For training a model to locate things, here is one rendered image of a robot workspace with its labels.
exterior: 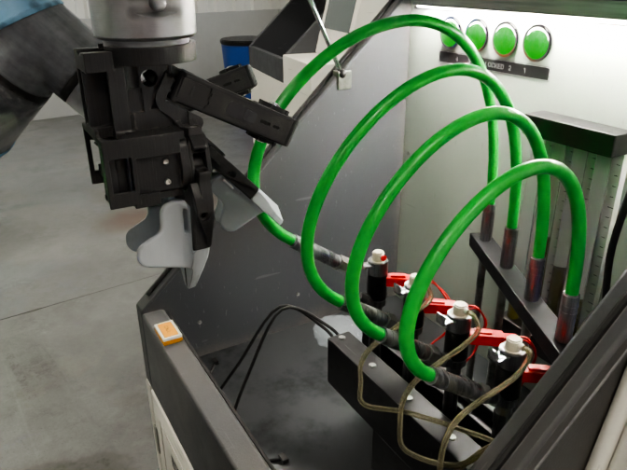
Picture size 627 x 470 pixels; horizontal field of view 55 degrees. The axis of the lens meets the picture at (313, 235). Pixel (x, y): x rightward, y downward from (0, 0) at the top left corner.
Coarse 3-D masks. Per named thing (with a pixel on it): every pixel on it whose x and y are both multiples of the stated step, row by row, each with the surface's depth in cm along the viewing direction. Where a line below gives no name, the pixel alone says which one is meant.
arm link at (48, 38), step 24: (0, 0) 56; (24, 0) 56; (48, 0) 58; (0, 24) 56; (24, 24) 57; (48, 24) 57; (72, 24) 59; (0, 48) 58; (24, 48) 57; (48, 48) 57; (72, 48) 58; (0, 72) 58; (24, 72) 58; (48, 72) 59; (72, 72) 58; (48, 96) 62
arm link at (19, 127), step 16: (0, 80) 58; (0, 96) 59; (16, 96) 59; (32, 96) 60; (0, 112) 57; (16, 112) 60; (32, 112) 62; (0, 128) 57; (16, 128) 61; (0, 144) 58
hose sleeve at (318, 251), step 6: (294, 234) 74; (288, 246) 74; (294, 246) 73; (318, 246) 75; (318, 252) 75; (324, 252) 76; (330, 252) 77; (318, 258) 76; (324, 258) 76; (330, 258) 76; (336, 258) 77; (330, 264) 77; (336, 264) 77
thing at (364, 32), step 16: (400, 16) 69; (416, 16) 70; (352, 32) 67; (368, 32) 68; (448, 32) 73; (336, 48) 66; (464, 48) 76; (320, 64) 66; (480, 64) 77; (304, 80) 66; (288, 96) 66; (496, 128) 83; (256, 144) 66; (496, 144) 84; (256, 160) 67; (496, 160) 85; (256, 176) 67; (496, 176) 86; (272, 224) 71; (288, 240) 73
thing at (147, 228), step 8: (184, 192) 52; (152, 208) 52; (160, 208) 52; (152, 216) 52; (136, 224) 52; (144, 224) 52; (152, 224) 52; (128, 232) 51; (136, 232) 52; (144, 232) 52; (152, 232) 52; (128, 240) 52; (136, 240) 52; (144, 240) 52; (136, 248) 52; (184, 272) 54; (184, 280) 55
